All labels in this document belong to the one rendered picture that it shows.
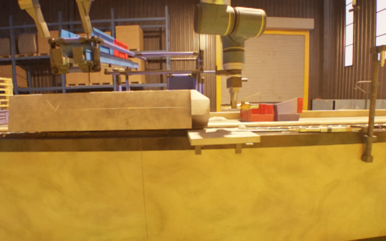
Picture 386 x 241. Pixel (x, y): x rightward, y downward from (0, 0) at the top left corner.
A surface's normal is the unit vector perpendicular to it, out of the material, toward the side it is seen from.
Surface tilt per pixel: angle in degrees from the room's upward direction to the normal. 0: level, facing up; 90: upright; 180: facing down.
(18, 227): 90
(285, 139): 90
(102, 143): 90
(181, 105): 80
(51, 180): 91
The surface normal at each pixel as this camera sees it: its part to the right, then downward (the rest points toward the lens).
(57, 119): 0.02, -0.05
